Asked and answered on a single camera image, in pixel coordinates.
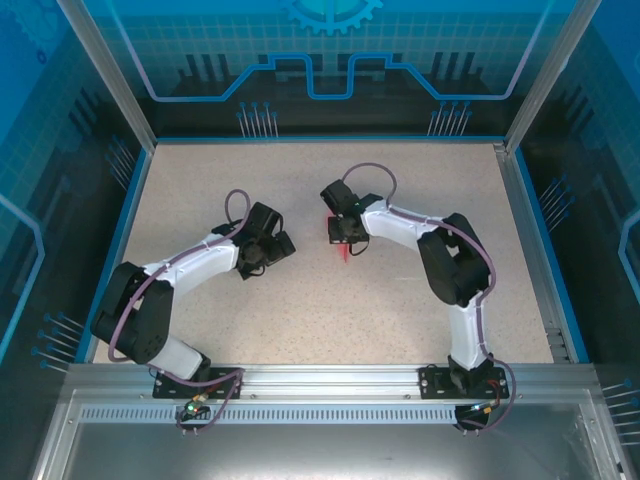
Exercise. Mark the pink paper sheet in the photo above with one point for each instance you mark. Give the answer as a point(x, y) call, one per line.
point(345, 254)

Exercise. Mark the aluminium mounting rail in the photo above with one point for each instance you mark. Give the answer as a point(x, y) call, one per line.
point(325, 380)

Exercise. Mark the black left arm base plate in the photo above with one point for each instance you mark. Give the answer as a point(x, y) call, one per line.
point(165, 390)

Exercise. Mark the aluminium frame post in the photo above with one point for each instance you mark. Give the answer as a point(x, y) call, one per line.
point(114, 75)
point(546, 75)

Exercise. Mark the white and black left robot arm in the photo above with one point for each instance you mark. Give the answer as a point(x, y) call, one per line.
point(200, 260)

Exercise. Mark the aluminium side rail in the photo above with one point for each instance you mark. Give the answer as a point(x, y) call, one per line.
point(517, 200)

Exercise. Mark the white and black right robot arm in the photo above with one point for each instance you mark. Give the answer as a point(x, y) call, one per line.
point(465, 330)

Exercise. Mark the grey metal panel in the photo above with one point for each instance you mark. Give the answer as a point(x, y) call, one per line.
point(320, 450)

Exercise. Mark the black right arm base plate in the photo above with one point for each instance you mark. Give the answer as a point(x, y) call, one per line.
point(435, 382)

